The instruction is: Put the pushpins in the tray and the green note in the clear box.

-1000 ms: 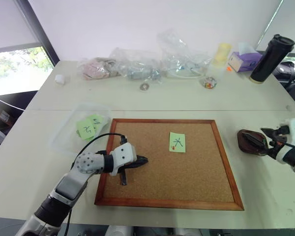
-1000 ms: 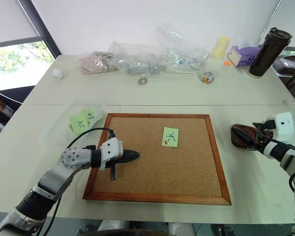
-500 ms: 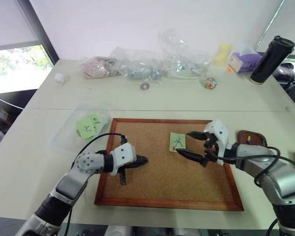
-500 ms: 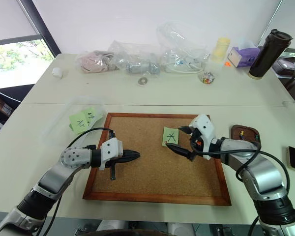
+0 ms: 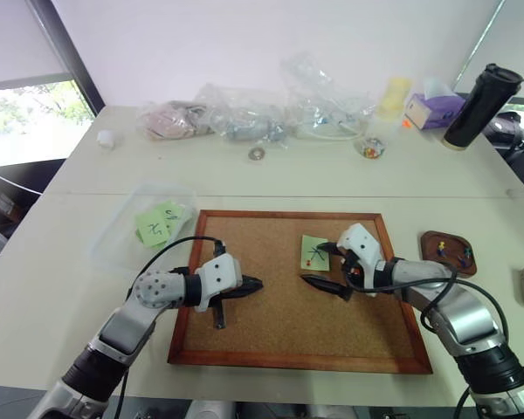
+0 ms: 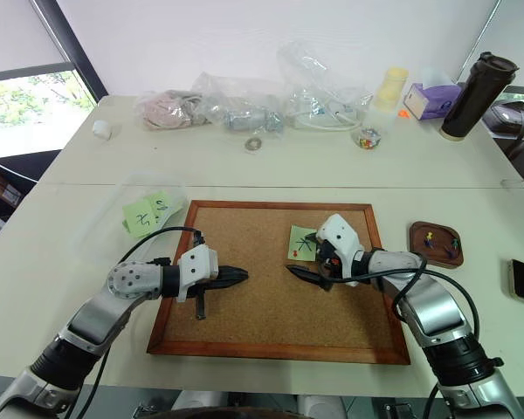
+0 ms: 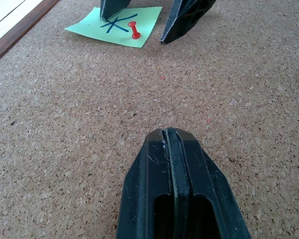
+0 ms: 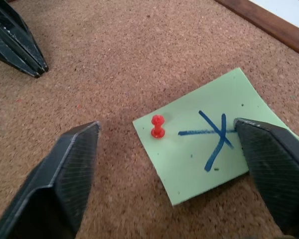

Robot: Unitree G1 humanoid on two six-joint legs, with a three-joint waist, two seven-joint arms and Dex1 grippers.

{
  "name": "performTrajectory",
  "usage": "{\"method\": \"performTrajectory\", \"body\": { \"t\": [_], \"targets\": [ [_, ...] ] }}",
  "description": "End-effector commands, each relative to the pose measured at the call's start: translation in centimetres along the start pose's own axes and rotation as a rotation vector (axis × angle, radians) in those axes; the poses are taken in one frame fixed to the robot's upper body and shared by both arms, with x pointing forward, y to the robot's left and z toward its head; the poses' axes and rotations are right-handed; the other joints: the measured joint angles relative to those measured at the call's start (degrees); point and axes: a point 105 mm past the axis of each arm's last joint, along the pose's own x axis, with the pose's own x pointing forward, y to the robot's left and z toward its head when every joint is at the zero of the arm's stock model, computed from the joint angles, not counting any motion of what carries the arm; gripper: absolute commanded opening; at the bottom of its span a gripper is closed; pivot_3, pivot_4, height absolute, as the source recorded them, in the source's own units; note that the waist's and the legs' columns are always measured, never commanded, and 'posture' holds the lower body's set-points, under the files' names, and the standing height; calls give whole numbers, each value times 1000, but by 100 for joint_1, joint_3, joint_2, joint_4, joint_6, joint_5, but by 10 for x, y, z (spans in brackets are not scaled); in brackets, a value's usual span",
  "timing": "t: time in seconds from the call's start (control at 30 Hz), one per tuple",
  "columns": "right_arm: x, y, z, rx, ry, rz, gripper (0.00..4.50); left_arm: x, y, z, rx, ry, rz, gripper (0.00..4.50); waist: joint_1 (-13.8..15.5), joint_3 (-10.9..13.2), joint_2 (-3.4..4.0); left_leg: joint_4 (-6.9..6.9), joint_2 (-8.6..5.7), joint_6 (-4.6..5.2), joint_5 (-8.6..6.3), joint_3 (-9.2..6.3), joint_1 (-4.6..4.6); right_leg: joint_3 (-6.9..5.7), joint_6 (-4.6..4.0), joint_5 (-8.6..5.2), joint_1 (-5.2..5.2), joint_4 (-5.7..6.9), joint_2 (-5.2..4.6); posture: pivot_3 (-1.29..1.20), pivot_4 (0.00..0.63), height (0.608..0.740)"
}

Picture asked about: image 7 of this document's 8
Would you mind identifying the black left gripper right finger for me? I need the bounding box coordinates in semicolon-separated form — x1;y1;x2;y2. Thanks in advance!
165;127;251;239

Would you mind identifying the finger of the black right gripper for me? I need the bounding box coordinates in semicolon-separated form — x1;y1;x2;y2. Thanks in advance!
100;0;133;20
159;0;216;45

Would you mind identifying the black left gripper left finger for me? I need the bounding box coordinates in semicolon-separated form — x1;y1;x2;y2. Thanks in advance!
116;128;177;239

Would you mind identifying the red pushpin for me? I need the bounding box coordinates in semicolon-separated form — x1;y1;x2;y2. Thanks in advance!
128;21;142;40

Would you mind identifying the cork board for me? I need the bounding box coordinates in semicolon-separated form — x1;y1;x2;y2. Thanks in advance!
0;0;299;239

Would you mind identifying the brown wooden board frame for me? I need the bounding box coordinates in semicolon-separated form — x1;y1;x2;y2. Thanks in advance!
0;0;61;68

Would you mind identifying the green note with blue mark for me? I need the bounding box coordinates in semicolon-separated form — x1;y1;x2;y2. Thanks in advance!
64;6;163;48

